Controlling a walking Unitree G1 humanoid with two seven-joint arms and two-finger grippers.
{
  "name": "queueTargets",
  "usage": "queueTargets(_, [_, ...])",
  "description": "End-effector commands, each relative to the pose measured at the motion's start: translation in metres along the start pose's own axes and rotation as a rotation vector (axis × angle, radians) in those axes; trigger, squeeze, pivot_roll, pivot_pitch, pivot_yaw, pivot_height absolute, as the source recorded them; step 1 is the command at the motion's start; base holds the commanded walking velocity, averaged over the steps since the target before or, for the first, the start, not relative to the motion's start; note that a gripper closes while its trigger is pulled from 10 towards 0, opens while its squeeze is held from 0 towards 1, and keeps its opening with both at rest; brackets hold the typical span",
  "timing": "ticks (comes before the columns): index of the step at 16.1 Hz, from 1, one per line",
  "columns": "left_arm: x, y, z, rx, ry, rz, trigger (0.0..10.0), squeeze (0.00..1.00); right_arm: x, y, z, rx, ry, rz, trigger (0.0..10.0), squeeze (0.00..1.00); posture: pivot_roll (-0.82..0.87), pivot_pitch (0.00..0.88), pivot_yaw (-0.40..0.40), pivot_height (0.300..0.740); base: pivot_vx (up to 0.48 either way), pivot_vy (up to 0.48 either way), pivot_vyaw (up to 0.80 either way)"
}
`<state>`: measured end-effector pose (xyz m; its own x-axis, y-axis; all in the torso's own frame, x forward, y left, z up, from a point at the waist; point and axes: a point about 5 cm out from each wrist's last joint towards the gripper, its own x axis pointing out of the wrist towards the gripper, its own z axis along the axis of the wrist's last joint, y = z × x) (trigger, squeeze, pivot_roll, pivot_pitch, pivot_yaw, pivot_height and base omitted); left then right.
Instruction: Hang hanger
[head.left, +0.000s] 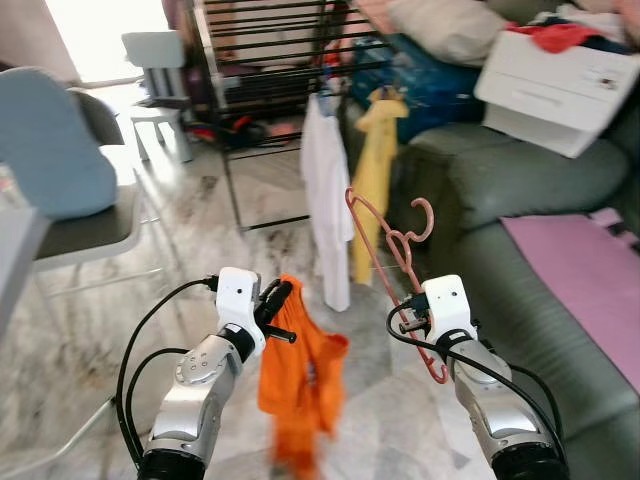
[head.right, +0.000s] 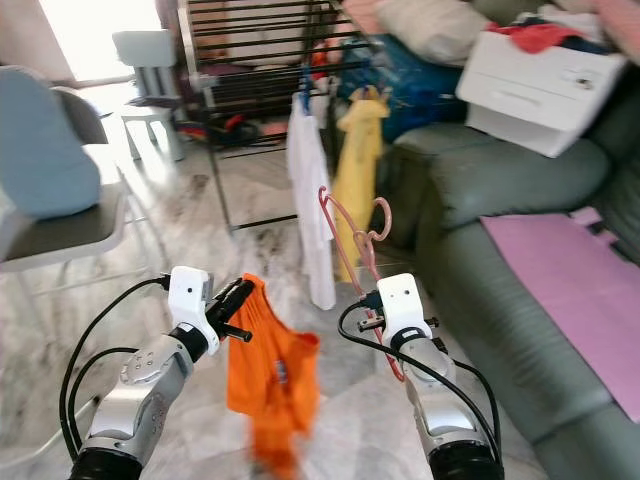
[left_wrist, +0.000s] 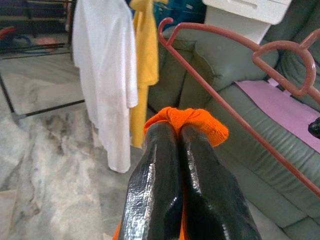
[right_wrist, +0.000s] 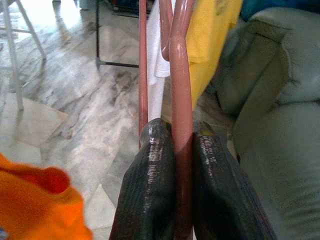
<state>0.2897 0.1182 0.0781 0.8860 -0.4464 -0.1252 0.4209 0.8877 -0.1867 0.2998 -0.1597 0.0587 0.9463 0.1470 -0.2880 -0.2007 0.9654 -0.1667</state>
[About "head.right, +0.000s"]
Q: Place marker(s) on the orange shirt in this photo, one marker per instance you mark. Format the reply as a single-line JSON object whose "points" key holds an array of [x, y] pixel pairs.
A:
{"points": [[270, 380]]}

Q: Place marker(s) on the pink plastic hanger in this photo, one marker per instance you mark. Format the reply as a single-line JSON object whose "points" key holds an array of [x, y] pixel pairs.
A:
{"points": [[384, 212]]}

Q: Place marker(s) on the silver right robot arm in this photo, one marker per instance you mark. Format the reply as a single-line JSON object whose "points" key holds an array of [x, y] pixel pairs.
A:
{"points": [[450, 420]]}

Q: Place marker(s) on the white hanging shirt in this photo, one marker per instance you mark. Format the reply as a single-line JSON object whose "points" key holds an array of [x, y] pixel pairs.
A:
{"points": [[312, 200]]}

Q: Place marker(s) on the yellow hanging shirt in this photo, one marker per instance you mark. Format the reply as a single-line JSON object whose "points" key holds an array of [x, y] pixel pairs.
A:
{"points": [[362, 170]]}

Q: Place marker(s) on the grey folding chair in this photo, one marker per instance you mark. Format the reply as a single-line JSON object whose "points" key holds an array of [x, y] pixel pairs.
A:
{"points": [[70, 235]]}

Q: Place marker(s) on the black drying rack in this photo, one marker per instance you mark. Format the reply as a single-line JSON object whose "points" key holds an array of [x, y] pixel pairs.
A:
{"points": [[208, 130]]}

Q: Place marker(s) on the dark green sofa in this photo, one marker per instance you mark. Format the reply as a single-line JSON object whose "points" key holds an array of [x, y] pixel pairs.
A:
{"points": [[500, 180]]}

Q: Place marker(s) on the purple mat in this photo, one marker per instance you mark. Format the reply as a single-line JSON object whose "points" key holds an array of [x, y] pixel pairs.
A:
{"points": [[570, 290]]}

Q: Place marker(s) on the blue patterned bag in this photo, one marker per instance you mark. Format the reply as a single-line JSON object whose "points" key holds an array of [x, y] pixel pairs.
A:
{"points": [[425, 85]]}

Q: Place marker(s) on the light blue child chair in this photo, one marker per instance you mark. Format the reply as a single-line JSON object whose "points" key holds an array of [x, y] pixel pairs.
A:
{"points": [[147, 48]]}

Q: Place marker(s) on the white drawer box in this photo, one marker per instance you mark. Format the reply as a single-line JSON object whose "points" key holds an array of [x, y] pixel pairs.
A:
{"points": [[540, 95]]}

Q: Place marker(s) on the beige pillow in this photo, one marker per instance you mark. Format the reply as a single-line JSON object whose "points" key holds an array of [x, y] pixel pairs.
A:
{"points": [[440, 30]]}

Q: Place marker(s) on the red cloth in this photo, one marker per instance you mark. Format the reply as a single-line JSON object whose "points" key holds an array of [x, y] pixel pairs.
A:
{"points": [[540, 37]]}

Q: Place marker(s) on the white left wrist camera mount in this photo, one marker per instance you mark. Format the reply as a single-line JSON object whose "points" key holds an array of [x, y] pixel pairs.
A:
{"points": [[190, 298]]}

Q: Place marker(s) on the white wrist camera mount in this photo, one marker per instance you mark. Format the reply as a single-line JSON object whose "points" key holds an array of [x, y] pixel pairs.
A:
{"points": [[190, 298], [403, 306]]}

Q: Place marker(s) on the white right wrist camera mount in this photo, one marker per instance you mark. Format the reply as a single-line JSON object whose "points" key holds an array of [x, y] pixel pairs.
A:
{"points": [[403, 306]]}

